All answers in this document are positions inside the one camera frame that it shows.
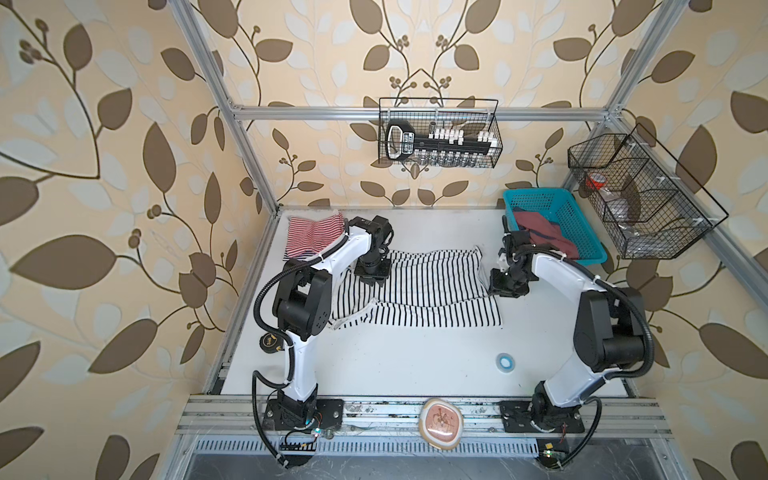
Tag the wire basket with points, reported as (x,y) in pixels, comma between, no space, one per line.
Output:
(653,207)
(448,112)

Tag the red striped folded tank top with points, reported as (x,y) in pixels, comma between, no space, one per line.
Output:
(306,237)

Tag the blue tape roll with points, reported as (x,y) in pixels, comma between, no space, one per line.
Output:
(505,363)

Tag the black tool in basket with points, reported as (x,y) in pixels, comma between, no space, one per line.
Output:
(401,140)

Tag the teal plastic basket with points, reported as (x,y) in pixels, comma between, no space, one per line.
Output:
(552,217)

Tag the pink round badge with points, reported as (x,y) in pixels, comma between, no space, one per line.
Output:
(441,424)

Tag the back wire basket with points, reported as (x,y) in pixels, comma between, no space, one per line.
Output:
(448,112)

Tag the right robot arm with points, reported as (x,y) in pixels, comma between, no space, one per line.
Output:
(611,340)

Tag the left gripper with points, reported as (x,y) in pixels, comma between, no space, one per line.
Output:
(381,277)

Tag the black white striped tank top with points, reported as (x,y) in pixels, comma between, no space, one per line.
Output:
(437,289)

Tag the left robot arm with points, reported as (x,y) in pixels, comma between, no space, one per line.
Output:
(294,307)

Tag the right wire basket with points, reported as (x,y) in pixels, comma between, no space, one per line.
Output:
(653,207)

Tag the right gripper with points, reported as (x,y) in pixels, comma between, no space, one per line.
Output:
(495,287)

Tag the maroon tank top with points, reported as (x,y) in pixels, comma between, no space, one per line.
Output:
(544,232)

